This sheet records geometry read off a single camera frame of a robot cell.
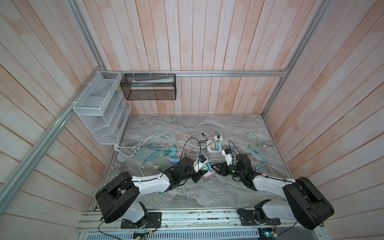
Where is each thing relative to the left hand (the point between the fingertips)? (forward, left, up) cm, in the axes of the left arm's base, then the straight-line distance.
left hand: (203, 170), depth 82 cm
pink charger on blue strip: (+11, +15, -1) cm, 18 cm away
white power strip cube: (+20, -5, -4) cm, 21 cm away
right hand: (+4, -7, -3) cm, 8 cm away
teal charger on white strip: (+18, -10, -1) cm, 20 cm away
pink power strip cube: (0, -3, -5) cm, 6 cm away
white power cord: (+17, +51, -8) cm, 54 cm away
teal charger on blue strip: (+12, +18, -1) cm, 22 cm away
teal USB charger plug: (+2, -4, -1) cm, 4 cm away
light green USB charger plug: (0, 0, +5) cm, 5 cm away
